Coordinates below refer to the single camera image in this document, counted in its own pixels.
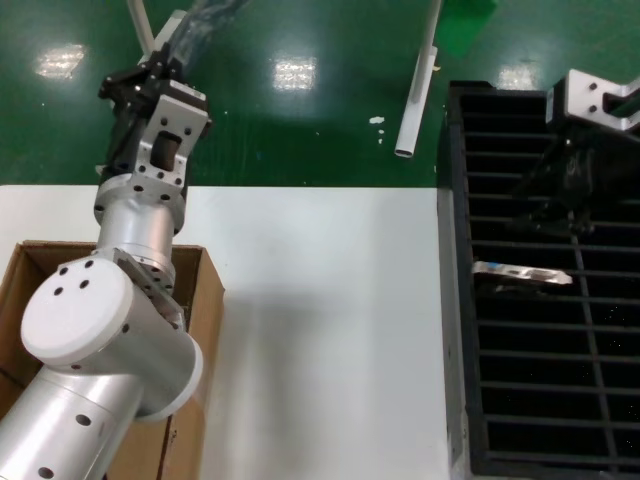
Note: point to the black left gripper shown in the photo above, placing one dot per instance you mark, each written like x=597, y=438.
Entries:
x=122, y=130

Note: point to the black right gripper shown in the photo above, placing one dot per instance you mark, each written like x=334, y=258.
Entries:
x=585, y=170

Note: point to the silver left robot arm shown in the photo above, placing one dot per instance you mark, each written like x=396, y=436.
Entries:
x=75, y=320

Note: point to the black slotted container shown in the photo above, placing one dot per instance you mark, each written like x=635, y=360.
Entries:
x=525, y=425

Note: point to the brown cardboard box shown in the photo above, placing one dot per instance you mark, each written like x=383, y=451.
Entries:
x=210, y=310

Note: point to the white table leg with foot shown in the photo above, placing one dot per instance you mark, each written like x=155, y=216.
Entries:
x=142, y=30
x=412, y=115

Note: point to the white floor crumb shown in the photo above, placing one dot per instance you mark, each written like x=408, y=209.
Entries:
x=376, y=120

